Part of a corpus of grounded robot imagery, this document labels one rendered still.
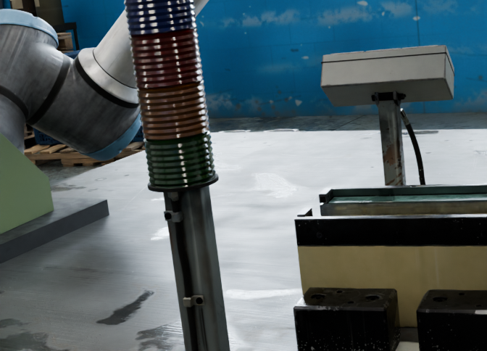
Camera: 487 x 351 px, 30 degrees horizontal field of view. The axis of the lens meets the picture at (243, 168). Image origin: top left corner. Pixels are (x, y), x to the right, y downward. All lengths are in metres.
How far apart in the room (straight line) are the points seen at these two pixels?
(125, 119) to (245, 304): 0.68
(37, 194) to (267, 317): 0.66
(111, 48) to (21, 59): 0.16
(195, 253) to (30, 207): 0.84
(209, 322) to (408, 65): 0.53
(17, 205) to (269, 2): 6.08
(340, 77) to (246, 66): 6.50
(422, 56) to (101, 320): 0.54
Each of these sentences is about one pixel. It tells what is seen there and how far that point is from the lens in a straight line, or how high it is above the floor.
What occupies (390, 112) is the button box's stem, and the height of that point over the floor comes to 1.00.
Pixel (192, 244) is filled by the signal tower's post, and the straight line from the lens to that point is 0.82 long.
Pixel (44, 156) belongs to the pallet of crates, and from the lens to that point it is 6.78.
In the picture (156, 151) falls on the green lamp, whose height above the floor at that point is 1.07.
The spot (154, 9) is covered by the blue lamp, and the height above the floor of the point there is 1.18.
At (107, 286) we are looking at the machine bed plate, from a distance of 1.31.
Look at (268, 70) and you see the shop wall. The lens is 7.64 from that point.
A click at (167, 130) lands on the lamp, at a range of 0.78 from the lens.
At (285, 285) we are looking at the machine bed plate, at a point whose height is 0.80.
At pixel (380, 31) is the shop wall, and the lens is 7.16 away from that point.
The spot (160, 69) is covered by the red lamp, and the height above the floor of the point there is 1.14.
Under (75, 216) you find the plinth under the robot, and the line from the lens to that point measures 1.64.
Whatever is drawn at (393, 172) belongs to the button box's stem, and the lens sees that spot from 1.28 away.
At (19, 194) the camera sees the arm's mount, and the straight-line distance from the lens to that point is 1.61.
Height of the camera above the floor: 1.21
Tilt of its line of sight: 12 degrees down
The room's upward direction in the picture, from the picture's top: 7 degrees counter-clockwise
